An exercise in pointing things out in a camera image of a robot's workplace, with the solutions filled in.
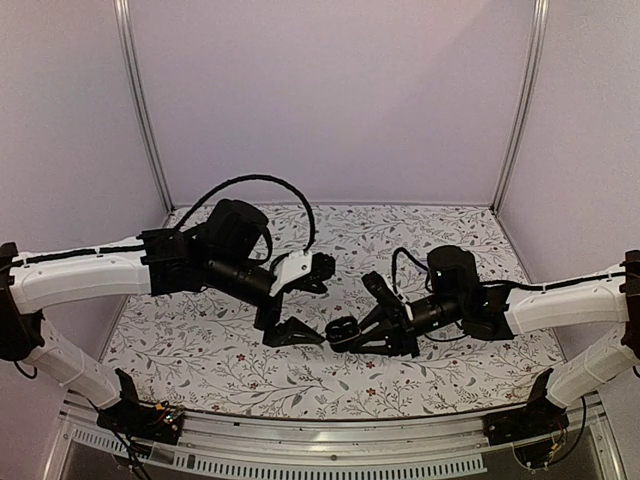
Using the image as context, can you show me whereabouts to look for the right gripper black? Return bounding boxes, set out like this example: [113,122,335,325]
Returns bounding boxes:
[345,295,465,360]

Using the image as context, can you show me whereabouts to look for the black earbud charging case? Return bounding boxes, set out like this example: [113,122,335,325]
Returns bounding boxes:
[325,316,361,353]

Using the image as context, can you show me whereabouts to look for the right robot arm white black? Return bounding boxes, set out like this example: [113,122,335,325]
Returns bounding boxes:
[326,245,639,436]

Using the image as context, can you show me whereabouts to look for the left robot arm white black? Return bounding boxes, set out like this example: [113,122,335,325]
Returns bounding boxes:
[45,290,324,413]

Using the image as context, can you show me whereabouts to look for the floral table mat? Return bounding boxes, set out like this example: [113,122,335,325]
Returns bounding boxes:
[97,203,569,420]

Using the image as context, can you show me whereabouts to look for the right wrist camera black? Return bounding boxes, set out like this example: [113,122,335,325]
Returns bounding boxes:
[362,271,408,322]

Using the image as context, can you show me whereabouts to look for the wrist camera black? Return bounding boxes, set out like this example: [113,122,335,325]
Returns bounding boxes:
[362,271,408,322]
[269,251,336,297]

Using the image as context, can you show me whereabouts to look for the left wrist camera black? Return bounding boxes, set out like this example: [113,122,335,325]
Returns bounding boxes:
[269,251,336,297]

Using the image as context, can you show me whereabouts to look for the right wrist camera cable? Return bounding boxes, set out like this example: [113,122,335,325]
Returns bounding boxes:
[390,246,431,296]

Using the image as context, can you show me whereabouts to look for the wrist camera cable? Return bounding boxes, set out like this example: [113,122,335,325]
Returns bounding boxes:
[174,172,317,256]
[390,246,431,296]

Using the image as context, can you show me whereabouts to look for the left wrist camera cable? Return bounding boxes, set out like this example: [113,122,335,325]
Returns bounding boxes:
[174,172,317,256]

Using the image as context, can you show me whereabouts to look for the aluminium front rail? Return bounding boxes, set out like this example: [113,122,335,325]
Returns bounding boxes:
[43,394,631,479]

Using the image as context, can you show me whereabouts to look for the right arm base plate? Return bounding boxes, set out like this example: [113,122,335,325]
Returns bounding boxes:
[482,368,569,470]

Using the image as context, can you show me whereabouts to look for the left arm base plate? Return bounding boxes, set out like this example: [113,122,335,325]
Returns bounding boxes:
[97,369,185,445]

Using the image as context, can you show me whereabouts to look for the left aluminium corner post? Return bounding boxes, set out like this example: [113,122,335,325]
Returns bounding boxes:
[113,0,175,214]

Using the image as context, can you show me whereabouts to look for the aluminium corner post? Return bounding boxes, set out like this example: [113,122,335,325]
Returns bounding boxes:
[113,0,175,214]
[491,0,549,216]

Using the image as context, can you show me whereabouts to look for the right aluminium corner post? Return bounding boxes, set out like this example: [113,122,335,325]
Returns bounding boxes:
[491,0,549,216]

